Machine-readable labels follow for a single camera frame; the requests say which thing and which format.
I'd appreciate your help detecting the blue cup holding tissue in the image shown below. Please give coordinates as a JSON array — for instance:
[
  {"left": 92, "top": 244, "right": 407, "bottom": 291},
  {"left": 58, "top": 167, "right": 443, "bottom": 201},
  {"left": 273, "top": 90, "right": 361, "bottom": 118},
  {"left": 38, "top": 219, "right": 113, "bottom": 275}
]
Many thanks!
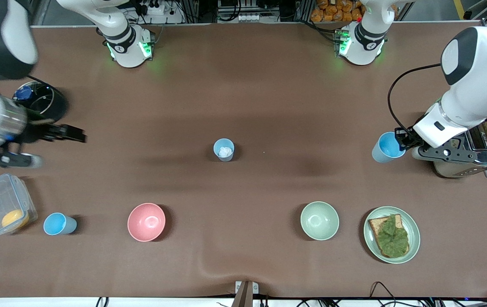
[{"left": 213, "top": 138, "right": 235, "bottom": 162}]

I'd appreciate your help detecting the black pot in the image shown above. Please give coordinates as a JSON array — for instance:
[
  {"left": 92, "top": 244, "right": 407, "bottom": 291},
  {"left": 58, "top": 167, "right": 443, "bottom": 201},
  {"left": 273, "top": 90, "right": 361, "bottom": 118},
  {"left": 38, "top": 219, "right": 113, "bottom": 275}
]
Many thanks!
[{"left": 13, "top": 81, "right": 69, "bottom": 125}]

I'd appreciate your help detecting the glass lid with blue knob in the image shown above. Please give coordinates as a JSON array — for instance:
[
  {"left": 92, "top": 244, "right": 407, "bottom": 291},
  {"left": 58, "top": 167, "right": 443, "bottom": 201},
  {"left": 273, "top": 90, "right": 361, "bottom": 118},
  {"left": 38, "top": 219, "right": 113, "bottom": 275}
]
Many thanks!
[{"left": 13, "top": 81, "right": 55, "bottom": 116}]

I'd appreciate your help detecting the cream and chrome toaster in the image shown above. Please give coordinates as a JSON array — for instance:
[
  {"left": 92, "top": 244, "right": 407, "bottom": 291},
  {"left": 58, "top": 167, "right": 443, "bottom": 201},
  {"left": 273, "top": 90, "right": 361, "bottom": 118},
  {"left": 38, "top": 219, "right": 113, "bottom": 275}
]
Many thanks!
[{"left": 431, "top": 113, "right": 487, "bottom": 179}]

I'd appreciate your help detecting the pale green plate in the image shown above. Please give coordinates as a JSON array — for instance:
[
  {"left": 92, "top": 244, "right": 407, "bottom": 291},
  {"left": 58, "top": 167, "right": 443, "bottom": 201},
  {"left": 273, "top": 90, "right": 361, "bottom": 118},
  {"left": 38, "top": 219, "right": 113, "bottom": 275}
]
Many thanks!
[{"left": 363, "top": 206, "right": 420, "bottom": 264}]

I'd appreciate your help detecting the yellow round food piece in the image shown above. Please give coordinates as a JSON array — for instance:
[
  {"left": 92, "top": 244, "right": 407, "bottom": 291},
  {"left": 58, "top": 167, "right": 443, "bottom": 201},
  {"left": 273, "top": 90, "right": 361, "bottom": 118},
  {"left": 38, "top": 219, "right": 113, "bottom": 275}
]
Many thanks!
[{"left": 1, "top": 209, "right": 30, "bottom": 229}]

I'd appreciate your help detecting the toast slice under lettuce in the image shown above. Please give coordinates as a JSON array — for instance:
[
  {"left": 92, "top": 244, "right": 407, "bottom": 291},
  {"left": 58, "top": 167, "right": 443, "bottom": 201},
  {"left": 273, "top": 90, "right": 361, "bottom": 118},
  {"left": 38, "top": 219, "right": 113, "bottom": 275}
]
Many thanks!
[{"left": 368, "top": 214, "right": 410, "bottom": 259}]

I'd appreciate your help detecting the green lettuce leaf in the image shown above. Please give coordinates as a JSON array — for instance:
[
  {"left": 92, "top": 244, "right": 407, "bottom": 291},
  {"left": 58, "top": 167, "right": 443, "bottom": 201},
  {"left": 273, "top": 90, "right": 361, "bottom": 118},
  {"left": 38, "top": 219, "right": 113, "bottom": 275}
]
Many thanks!
[{"left": 375, "top": 214, "right": 409, "bottom": 258}]

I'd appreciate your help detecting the pink bowl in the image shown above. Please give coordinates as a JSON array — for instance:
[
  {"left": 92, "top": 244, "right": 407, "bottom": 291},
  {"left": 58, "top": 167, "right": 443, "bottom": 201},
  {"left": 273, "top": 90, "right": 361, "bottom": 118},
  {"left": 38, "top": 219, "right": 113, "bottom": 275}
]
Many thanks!
[{"left": 127, "top": 203, "right": 166, "bottom": 242}]

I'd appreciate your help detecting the pale green bowl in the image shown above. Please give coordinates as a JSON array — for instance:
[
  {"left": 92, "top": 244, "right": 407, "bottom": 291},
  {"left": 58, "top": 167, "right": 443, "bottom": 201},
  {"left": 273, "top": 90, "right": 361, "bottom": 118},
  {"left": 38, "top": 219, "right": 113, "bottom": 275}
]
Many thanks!
[{"left": 300, "top": 201, "right": 339, "bottom": 241}]

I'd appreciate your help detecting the bag of orange snacks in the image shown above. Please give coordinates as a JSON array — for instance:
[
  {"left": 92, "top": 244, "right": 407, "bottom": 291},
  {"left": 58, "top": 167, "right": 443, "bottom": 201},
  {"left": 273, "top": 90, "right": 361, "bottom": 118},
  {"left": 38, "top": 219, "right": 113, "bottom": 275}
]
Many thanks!
[{"left": 310, "top": 0, "right": 365, "bottom": 23}]

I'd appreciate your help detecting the white power strip with plugs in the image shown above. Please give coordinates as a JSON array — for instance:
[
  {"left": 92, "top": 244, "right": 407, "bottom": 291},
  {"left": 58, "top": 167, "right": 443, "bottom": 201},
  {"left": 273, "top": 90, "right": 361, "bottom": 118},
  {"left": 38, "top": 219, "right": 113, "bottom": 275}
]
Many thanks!
[{"left": 138, "top": 0, "right": 168, "bottom": 16}]

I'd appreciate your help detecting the brown table cloth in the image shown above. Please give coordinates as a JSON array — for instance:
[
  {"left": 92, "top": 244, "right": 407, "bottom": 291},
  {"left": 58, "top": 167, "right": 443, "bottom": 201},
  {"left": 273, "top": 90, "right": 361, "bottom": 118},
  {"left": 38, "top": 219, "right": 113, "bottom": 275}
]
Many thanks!
[{"left": 0, "top": 23, "right": 487, "bottom": 298}]

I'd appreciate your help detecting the looped black floor cable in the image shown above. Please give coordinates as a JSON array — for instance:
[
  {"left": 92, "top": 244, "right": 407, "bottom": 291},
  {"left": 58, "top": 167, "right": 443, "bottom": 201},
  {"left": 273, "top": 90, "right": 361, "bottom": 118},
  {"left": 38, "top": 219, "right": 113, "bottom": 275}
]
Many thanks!
[{"left": 369, "top": 281, "right": 397, "bottom": 299}]

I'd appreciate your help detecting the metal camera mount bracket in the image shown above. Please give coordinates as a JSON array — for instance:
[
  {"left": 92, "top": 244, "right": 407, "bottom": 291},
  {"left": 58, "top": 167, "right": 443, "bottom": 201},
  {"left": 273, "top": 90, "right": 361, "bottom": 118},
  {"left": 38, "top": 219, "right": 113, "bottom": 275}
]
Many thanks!
[{"left": 235, "top": 281, "right": 259, "bottom": 307}]

